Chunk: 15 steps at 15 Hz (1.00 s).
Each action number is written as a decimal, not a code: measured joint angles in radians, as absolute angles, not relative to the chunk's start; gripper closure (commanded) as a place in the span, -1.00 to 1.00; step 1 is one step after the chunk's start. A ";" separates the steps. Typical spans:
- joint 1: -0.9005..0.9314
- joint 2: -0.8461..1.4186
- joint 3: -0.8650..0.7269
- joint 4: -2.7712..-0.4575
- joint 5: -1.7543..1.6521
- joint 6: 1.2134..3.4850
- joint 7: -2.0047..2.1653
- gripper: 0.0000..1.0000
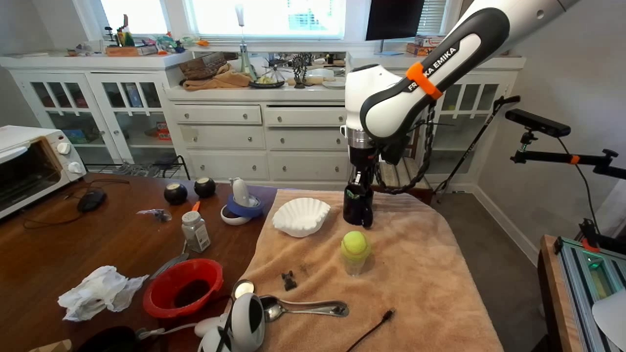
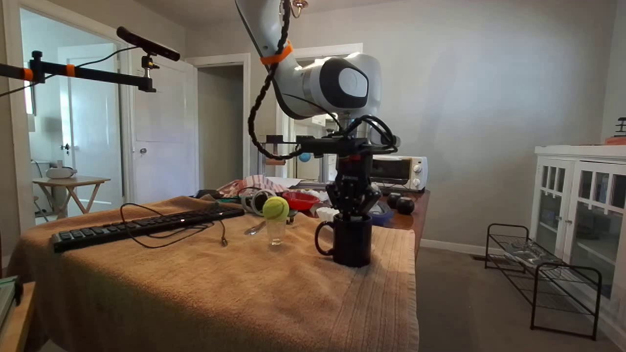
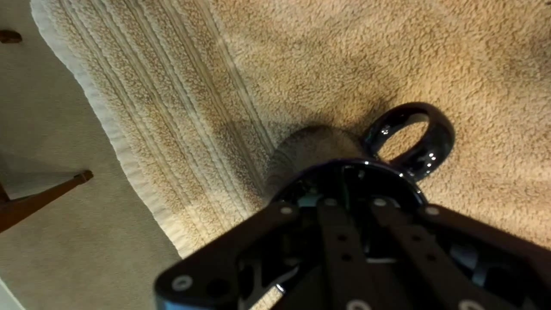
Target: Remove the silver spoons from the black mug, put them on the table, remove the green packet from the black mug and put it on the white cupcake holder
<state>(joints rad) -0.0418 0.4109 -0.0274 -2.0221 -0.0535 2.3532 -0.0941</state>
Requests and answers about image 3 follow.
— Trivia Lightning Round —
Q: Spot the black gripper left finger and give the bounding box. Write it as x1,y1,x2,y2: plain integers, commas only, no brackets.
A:
154,198,372,310

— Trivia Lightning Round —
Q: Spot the tan terry towel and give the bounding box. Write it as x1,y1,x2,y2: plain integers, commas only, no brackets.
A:
30,0,551,262

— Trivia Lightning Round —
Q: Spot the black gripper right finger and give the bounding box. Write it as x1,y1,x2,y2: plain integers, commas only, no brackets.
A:
369,196,551,310

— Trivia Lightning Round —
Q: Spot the black ceramic mug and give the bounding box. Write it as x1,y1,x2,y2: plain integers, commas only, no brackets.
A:
266,100,457,232

